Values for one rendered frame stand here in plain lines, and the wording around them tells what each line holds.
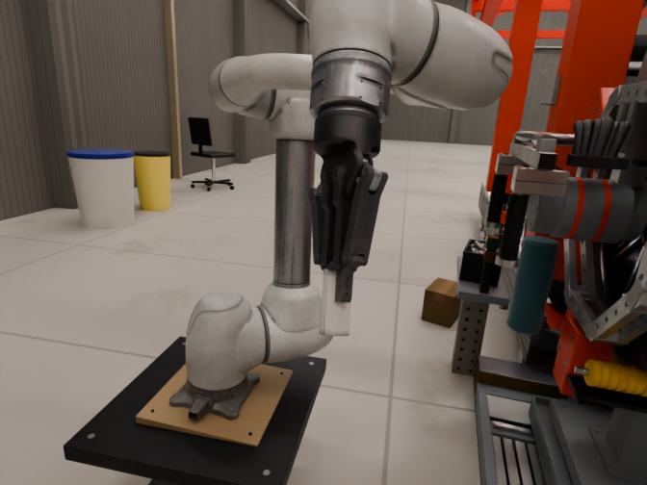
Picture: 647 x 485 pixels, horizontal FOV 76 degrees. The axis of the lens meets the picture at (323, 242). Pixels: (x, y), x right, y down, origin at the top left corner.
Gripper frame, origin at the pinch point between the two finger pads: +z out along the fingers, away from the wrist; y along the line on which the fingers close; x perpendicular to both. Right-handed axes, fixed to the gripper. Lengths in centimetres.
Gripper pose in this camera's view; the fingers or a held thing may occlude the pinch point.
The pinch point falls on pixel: (336, 302)
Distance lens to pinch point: 45.4
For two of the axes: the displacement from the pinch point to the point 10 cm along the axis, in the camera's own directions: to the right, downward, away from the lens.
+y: 4.8, -0.5, -8.7
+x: 8.7, 1.1, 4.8
